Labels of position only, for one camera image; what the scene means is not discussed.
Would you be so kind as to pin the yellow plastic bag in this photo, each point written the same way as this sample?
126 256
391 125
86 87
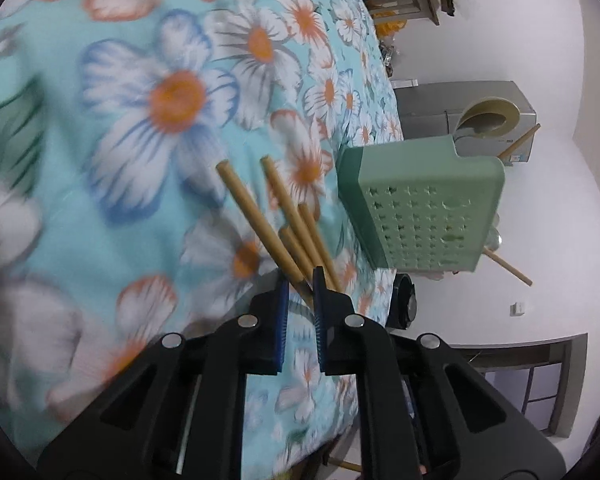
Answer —
387 25

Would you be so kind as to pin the floral blue blanket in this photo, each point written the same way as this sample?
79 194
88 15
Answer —
130 160

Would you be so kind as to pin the grey refrigerator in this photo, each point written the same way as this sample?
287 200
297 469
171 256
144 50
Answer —
425 110

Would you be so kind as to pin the dark framed window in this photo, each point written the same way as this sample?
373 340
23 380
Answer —
575 385

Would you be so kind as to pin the white wall switch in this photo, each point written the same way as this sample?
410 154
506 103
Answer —
518 308

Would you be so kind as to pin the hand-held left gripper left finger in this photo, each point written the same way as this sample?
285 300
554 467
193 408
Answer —
281 325

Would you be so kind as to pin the green perforated utensil holder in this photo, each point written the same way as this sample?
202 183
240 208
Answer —
420 220

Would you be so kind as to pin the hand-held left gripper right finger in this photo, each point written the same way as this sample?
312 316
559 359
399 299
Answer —
320 325

